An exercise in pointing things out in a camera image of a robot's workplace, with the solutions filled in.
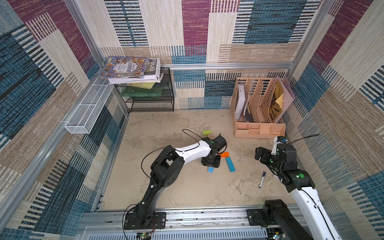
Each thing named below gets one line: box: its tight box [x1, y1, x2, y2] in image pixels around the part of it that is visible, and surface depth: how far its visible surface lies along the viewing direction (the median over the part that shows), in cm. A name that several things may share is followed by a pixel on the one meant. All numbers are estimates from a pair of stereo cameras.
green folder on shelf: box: [120, 86, 164, 98], surface depth 96 cm
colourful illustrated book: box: [99, 56, 150, 79], surface depth 83 cm
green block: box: [202, 130, 212, 136], surface depth 108 cm
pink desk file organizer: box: [229, 77, 296, 139], surface depth 104 cm
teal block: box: [225, 157, 236, 173], surface depth 93 cm
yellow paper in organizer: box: [275, 92, 284, 110], surface depth 92 cm
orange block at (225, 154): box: [220, 152, 230, 158], surface depth 98 cm
